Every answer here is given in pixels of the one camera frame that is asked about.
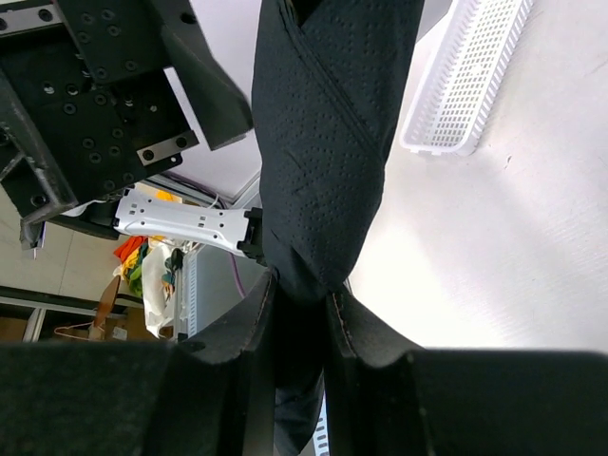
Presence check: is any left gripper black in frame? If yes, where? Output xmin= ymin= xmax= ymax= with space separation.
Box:
xmin=1 ymin=0 xmax=253 ymax=250

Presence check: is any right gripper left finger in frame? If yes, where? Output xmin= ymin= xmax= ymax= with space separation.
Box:
xmin=1 ymin=274 xmax=276 ymax=455

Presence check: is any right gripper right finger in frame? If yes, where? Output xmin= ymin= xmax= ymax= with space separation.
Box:
xmin=325 ymin=292 xmax=607 ymax=455

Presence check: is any dark navy paper napkin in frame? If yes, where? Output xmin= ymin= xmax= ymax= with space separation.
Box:
xmin=252 ymin=1 xmax=424 ymax=455

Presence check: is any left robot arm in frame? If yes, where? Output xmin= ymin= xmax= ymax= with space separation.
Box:
xmin=1 ymin=1 xmax=263 ymax=260

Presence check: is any white slotted cable duct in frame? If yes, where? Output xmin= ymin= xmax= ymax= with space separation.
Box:
xmin=180 ymin=252 xmax=197 ymax=337

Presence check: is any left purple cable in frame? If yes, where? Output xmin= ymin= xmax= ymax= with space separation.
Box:
xmin=230 ymin=251 xmax=248 ymax=298

